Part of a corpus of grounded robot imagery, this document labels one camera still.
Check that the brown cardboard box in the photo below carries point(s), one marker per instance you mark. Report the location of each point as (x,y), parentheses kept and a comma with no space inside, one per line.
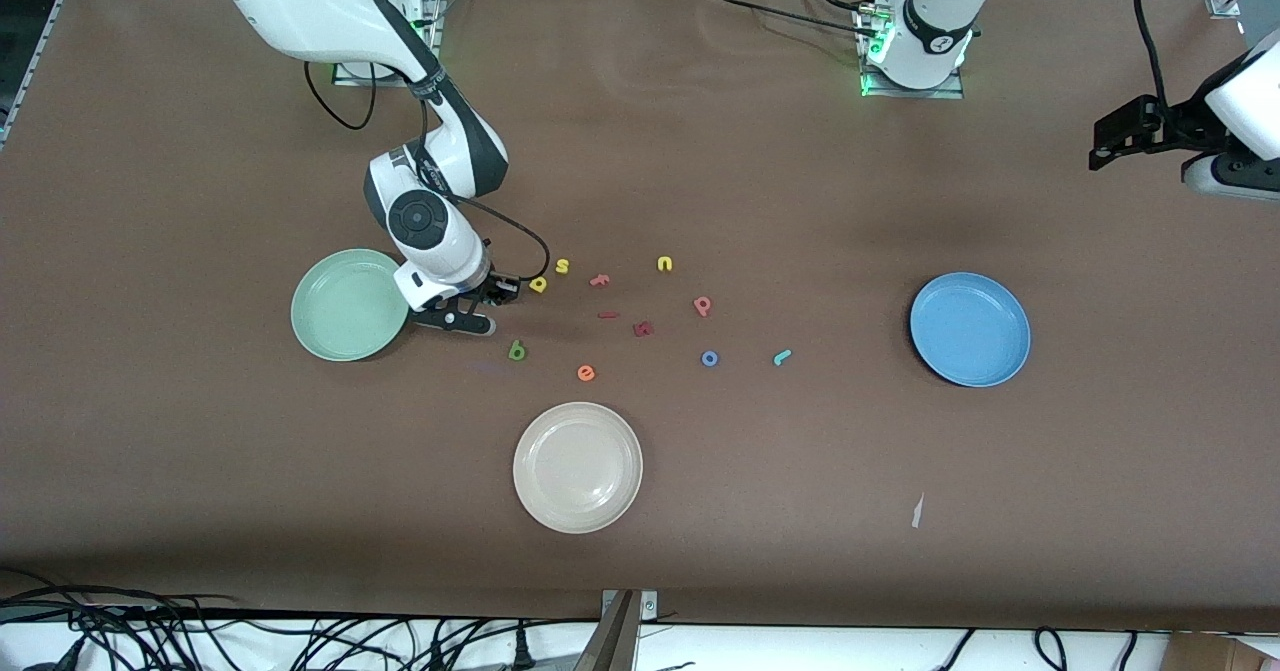
(1220,656)

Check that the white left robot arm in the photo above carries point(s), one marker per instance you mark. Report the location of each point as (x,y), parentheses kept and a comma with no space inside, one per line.
(935,31)

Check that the yellow foam letter a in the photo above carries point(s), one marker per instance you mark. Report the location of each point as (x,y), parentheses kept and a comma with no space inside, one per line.
(538,290)

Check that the pink foam letter p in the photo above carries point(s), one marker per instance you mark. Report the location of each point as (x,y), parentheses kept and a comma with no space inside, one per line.
(705,313)

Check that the blue plate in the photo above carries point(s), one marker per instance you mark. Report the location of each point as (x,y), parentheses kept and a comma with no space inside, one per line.
(970,329)

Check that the white tape scrap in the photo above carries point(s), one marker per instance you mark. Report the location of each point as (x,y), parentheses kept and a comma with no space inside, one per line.
(917,513)

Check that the black power plug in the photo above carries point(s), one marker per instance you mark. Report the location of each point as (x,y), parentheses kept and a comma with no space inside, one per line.
(521,646)

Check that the light green plate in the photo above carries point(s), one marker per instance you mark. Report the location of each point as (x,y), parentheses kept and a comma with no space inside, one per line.
(345,311)

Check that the green foam letter b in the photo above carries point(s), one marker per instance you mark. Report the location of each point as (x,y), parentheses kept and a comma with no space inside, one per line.
(512,345)

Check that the dark red foam letter k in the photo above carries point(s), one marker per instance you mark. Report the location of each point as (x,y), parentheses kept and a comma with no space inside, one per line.
(643,330)

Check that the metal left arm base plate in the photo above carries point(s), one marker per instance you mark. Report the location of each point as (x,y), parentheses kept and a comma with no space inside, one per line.
(910,93)

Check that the cream white plate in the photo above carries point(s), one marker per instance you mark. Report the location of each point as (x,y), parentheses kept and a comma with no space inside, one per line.
(578,467)

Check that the brown table cover sheet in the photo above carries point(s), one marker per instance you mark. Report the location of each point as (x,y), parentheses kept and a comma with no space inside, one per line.
(700,151)

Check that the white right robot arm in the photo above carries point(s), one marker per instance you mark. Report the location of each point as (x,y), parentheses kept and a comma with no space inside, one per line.
(300,1)

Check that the metal table edge bracket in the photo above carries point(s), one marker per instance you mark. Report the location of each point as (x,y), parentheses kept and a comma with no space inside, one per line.
(620,641)

